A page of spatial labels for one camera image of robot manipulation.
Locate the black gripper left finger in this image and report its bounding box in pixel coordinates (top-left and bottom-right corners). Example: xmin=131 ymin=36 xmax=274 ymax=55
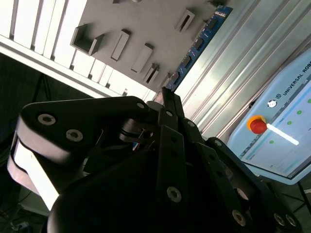
xmin=7 ymin=87 xmax=187 ymax=211

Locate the blue RAM stick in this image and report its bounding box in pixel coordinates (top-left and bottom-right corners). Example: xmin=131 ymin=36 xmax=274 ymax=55
xmin=167 ymin=6 xmax=234 ymax=92

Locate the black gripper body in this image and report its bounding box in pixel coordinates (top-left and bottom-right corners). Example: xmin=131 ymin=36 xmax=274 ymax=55
xmin=47 ymin=148 xmax=234 ymax=233

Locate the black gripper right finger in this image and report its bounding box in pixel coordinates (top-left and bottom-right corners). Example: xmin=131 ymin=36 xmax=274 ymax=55
xmin=170 ymin=91 xmax=302 ymax=233

